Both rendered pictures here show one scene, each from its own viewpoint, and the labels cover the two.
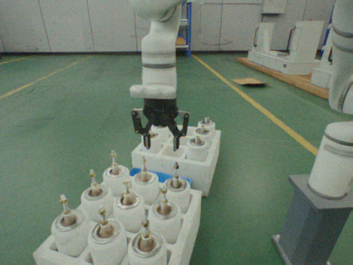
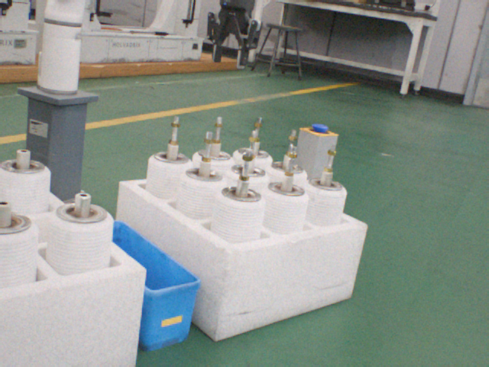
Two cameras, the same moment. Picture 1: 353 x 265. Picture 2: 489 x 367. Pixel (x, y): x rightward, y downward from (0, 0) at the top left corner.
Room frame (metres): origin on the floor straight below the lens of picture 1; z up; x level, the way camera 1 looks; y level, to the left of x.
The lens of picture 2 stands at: (1.57, 0.73, 0.59)
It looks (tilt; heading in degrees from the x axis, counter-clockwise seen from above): 17 degrees down; 209
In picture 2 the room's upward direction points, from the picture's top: 9 degrees clockwise
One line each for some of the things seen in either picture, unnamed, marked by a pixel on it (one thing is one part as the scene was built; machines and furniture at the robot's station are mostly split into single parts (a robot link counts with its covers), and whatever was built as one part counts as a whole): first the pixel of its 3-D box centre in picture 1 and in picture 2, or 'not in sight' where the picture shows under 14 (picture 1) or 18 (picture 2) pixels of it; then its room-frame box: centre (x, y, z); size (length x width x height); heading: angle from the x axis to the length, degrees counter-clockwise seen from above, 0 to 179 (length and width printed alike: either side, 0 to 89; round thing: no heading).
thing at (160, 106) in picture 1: (160, 106); (235, 11); (0.48, 0.04, 0.57); 0.08 x 0.08 x 0.09
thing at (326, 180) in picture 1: (334, 165); (60, 58); (0.51, -0.44, 0.39); 0.09 x 0.09 x 0.17; 5
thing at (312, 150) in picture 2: not in sight; (307, 190); (0.21, 0.17, 0.16); 0.07 x 0.07 x 0.31; 72
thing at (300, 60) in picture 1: (282, 44); not in sight; (4.12, -1.87, 0.45); 1.61 x 0.57 x 0.74; 5
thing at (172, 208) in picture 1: (164, 209); (214, 155); (0.47, 0.03, 0.25); 0.08 x 0.08 x 0.01
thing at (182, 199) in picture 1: (176, 204); (166, 197); (0.59, 0.00, 0.16); 0.10 x 0.10 x 0.18
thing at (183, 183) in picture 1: (176, 184); (171, 157); (0.59, 0.00, 0.25); 0.08 x 0.08 x 0.01
